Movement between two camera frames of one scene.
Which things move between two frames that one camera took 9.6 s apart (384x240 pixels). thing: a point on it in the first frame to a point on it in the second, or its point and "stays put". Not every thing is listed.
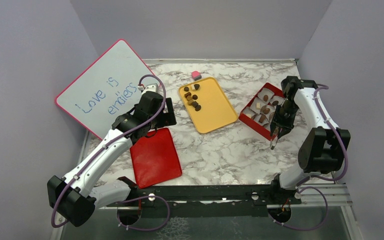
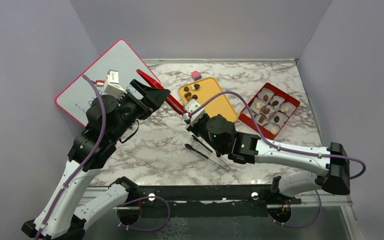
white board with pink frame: [106, 90] stays put
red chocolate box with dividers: [258, 114] stays put
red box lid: [154, 158] to [171, 102]
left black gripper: [169, 118] to [153, 98]
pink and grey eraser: [196, 75] stays put
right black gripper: [277, 121] to [193, 128]
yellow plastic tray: [208, 104] stays put
